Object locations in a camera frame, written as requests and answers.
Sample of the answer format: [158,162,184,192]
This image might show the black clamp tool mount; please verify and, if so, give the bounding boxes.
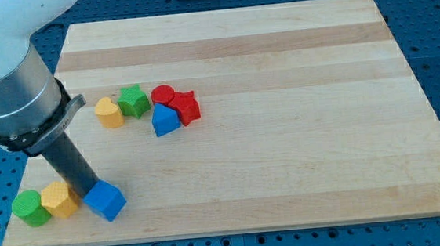
[0,79,86,157]

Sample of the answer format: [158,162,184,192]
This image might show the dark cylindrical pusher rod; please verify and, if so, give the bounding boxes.
[42,133,99,197]

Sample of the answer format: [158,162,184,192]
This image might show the yellow hexagon block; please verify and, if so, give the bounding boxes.
[41,181,80,219]

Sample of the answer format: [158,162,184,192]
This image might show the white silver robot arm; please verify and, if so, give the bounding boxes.
[0,0,98,197]

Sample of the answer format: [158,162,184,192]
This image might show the yellow heart block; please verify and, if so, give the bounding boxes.
[94,96,125,128]

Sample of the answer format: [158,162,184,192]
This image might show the green cylinder block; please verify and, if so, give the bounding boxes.
[11,190,52,227]

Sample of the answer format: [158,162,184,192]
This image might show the blue cube block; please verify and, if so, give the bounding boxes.
[83,180,127,222]

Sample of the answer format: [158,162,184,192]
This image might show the green star block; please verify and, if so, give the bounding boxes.
[118,85,151,118]

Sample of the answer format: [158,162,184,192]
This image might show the blue pentagon block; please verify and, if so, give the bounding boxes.
[151,103,181,137]

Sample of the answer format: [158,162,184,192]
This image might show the red cylinder block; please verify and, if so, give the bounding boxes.
[151,84,175,106]

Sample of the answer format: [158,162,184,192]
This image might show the red star block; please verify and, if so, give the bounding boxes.
[168,91,202,126]

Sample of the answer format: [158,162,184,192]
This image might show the light wooden board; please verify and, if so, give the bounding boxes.
[2,0,440,246]

